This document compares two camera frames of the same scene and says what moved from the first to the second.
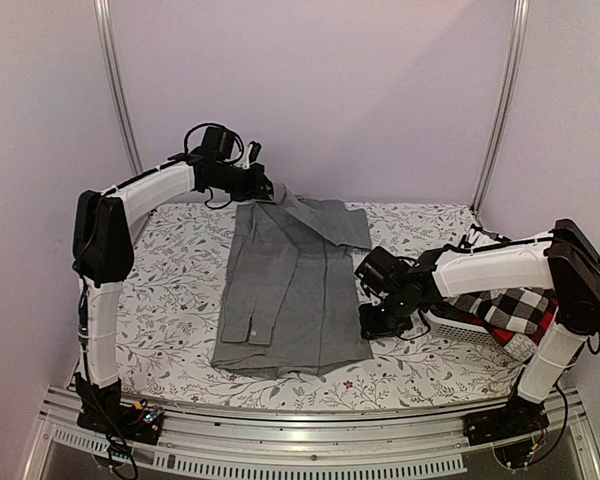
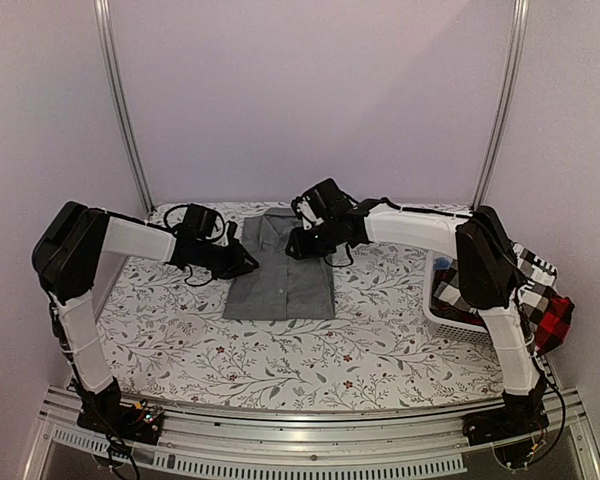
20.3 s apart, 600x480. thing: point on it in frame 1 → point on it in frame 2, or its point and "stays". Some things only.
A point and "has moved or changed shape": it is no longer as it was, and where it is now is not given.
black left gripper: (255, 189) → (237, 265)
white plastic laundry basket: (453, 329) stays
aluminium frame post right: (518, 38) stays
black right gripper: (371, 331) → (303, 249)
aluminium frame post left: (111, 53) stays
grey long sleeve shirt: (290, 301) has moved or changed shape
